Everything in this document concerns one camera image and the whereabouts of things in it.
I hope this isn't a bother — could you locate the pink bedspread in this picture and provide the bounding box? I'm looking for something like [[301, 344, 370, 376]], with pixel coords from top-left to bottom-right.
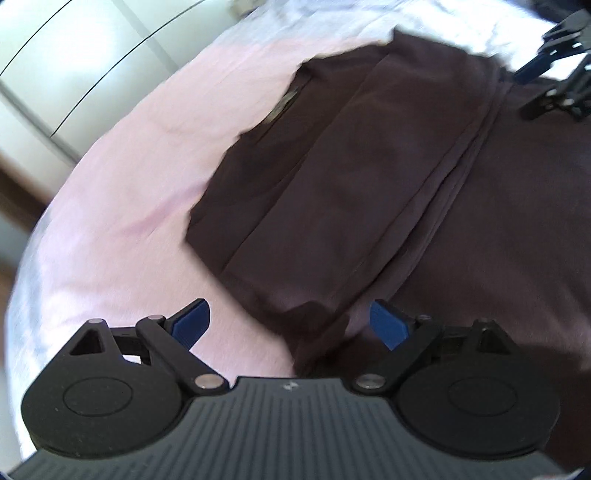
[[8, 0, 591, 458]]

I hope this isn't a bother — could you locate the dark brown shirt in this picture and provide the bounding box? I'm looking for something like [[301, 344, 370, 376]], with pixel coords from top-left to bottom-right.
[[186, 32, 590, 468]]

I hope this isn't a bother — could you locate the white wardrobe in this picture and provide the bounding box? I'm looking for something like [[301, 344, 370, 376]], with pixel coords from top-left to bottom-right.
[[1, 0, 238, 162]]

